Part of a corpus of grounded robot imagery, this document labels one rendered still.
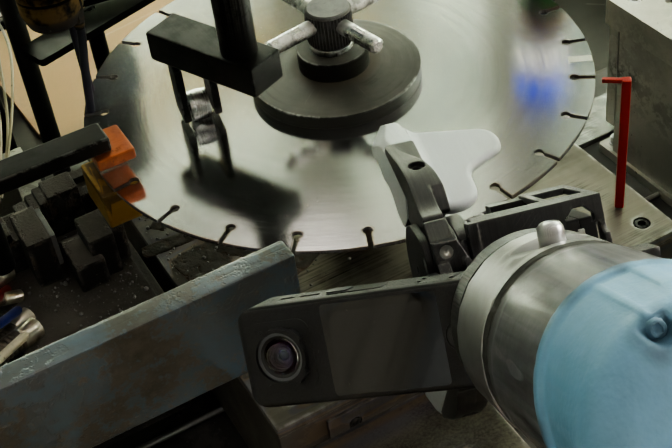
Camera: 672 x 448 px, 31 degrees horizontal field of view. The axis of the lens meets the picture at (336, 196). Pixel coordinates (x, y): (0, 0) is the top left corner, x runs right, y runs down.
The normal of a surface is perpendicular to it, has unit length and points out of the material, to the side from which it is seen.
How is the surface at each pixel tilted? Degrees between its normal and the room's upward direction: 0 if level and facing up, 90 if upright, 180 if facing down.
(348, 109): 5
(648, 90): 90
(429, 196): 15
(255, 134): 0
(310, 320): 59
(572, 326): 49
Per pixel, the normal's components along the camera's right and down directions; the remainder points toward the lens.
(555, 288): -0.64, -0.76
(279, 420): -0.10, -0.76
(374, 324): -0.38, 0.14
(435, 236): -0.04, -0.55
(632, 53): -0.87, 0.39
